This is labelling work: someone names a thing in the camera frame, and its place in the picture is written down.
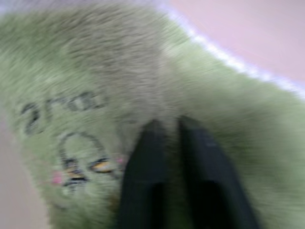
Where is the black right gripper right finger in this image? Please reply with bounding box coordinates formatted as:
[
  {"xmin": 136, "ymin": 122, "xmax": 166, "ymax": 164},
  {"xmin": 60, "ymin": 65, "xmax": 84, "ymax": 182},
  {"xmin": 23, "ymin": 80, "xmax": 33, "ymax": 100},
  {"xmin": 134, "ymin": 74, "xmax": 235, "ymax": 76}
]
[{"xmin": 178, "ymin": 115, "xmax": 261, "ymax": 229}]

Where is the green fluffy embroidered towel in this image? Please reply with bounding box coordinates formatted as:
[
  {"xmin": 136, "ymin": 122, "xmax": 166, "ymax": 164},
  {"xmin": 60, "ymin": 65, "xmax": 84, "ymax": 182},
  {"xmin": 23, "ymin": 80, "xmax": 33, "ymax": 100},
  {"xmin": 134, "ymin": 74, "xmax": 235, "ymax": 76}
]
[{"xmin": 0, "ymin": 4, "xmax": 305, "ymax": 229}]

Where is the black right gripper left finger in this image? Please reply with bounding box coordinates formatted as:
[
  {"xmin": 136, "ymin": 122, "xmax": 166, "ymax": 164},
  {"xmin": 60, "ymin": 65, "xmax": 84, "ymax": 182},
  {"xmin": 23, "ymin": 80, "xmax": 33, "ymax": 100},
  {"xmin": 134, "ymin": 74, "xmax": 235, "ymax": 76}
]
[{"xmin": 118, "ymin": 118, "xmax": 170, "ymax": 229}]

